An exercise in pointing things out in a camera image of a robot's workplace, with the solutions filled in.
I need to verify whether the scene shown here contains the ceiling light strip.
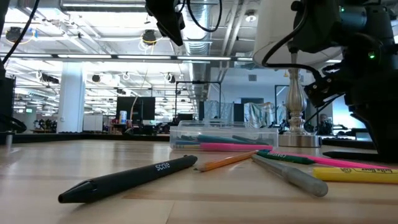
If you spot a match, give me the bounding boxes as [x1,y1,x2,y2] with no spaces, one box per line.
[0,53,254,62]

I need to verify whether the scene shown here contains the black gantry frame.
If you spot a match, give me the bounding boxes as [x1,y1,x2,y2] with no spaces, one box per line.
[175,80,223,122]

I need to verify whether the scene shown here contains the white shade table lamp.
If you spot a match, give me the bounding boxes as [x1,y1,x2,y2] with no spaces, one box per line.
[252,0,343,149]

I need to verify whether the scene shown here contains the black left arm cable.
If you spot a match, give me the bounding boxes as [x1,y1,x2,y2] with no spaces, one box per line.
[185,0,223,33]

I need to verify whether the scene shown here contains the black pen with scale print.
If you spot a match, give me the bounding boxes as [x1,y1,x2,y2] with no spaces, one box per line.
[57,154,198,205]

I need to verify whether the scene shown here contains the plastic covered equipment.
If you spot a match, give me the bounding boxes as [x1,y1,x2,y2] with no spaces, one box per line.
[244,101,285,128]

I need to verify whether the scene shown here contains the white cabinet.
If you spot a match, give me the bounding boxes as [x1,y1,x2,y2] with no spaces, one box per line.
[83,114,103,132]

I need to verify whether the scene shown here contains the orange pencil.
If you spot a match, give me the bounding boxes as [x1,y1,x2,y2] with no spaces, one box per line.
[194,149,259,173]

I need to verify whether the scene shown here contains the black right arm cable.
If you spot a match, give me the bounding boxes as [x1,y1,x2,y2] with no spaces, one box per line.
[261,0,324,82]

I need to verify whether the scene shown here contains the grey marker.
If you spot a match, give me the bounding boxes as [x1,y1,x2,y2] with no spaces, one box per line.
[251,154,329,198]

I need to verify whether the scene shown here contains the black monitor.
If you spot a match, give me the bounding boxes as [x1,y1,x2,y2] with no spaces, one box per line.
[116,96,155,121]

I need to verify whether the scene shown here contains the teal pen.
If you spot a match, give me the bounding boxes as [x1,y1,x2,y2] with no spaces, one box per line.
[195,134,249,144]

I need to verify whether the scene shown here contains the pink highlighter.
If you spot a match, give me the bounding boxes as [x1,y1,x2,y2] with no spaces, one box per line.
[199,142,274,152]

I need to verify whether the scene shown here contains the green crayola marker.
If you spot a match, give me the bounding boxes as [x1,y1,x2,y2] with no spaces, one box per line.
[257,149,315,166]

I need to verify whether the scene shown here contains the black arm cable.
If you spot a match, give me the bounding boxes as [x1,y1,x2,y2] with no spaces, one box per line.
[261,0,324,82]
[185,0,223,33]

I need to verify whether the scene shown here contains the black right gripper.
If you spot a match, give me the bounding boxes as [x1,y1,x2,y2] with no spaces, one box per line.
[341,58,398,162]

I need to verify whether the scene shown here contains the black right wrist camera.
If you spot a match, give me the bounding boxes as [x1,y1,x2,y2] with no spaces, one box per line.
[303,75,346,109]

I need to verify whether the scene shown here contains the person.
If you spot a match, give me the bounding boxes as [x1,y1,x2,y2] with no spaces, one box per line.
[317,113,333,136]

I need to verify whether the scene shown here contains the clear plastic supply box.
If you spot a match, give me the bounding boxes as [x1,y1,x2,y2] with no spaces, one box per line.
[169,119,280,152]

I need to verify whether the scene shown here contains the silver air duct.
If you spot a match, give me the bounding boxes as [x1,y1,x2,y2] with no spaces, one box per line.
[183,0,215,103]

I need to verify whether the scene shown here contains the yellow highlighter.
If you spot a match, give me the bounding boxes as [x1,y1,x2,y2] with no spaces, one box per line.
[312,167,398,185]

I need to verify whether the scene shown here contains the pink pen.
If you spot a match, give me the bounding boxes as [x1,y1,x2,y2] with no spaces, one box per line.
[270,151,392,170]

